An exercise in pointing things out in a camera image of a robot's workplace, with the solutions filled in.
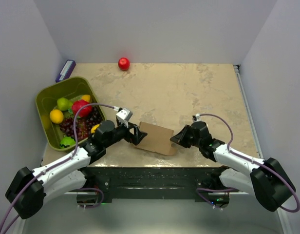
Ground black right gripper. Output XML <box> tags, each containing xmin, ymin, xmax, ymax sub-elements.
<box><xmin>170</xmin><ymin>125</ymin><xmax>202</xmax><ymax>149</ymax></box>

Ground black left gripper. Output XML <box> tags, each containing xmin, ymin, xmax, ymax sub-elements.
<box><xmin>104</xmin><ymin>120</ymin><xmax>147</xmax><ymax>148</ymax></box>

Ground brown cardboard paper box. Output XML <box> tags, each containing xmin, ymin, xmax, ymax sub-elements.
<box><xmin>136</xmin><ymin>122</ymin><xmax>176</xmax><ymax>156</ymax></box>

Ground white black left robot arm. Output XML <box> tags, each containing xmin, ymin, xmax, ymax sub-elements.
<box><xmin>5</xmin><ymin>120</ymin><xmax>147</xmax><ymax>219</ymax></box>

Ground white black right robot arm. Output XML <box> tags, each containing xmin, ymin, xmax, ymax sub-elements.
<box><xmin>170</xmin><ymin>121</ymin><xmax>296</xmax><ymax>212</ymax></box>

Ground purple white small box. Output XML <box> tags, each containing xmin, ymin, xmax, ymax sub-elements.
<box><xmin>55</xmin><ymin>59</ymin><xmax>76</xmax><ymax>83</ymax></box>

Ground yellow mango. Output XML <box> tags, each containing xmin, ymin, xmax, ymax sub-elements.
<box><xmin>91</xmin><ymin>124</ymin><xmax>100</xmax><ymax>134</ymax></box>

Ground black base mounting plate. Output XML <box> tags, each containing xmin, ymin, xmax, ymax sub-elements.
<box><xmin>76</xmin><ymin>166</ymin><xmax>229</xmax><ymax>208</ymax></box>

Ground dark purple grapes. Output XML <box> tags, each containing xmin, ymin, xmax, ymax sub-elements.
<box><xmin>59</xmin><ymin>107</ymin><xmax>104</xmax><ymax>141</ymax></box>

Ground red dragon fruit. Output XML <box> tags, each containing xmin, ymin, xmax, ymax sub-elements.
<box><xmin>71</xmin><ymin>99</ymin><xmax>93</xmax><ymax>117</ymax></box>

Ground small orange fruit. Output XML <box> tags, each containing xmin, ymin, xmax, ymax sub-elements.
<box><xmin>81</xmin><ymin>95</ymin><xmax>92</xmax><ymax>103</ymax></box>

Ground red apple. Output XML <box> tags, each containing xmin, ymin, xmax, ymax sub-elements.
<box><xmin>118</xmin><ymin>57</ymin><xmax>130</xmax><ymax>71</ymax></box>

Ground green pear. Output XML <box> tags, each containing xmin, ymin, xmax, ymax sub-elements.
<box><xmin>57</xmin><ymin>97</ymin><xmax>73</xmax><ymax>112</ymax></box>

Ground yellow lemon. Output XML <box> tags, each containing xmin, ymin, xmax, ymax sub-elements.
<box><xmin>49</xmin><ymin>109</ymin><xmax>64</xmax><ymax>124</ymax></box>

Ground olive green plastic bin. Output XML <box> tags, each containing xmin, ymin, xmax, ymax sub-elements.
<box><xmin>36</xmin><ymin>77</ymin><xmax>98</xmax><ymax>152</ymax></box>

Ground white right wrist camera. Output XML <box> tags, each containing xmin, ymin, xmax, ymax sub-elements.
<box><xmin>192</xmin><ymin>114</ymin><xmax>202</xmax><ymax>123</ymax></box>

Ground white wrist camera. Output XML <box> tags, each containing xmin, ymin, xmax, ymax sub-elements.
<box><xmin>116</xmin><ymin>108</ymin><xmax>133</xmax><ymax>128</ymax></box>
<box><xmin>192</xmin><ymin>114</ymin><xmax>202</xmax><ymax>123</ymax></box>

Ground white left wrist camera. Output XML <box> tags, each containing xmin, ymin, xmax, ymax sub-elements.
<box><xmin>116</xmin><ymin>108</ymin><xmax>133</xmax><ymax>128</ymax></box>

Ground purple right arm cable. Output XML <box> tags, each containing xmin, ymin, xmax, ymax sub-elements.
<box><xmin>196</xmin><ymin>113</ymin><xmax>300</xmax><ymax>214</ymax></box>

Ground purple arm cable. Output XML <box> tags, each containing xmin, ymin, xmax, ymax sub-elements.
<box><xmin>196</xmin><ymin>113</ymin><xmax>300</xmax><ymax>214</ymax></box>
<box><xmin>0</xmin><ymin>103</ymin><xmax>121</xmax><ymax>234</ymax></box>

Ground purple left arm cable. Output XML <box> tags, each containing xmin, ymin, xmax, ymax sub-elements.
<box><xmin>0</xmin><ymin>103</ymin><xmax>121</xmax><ymax>234</ymax></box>

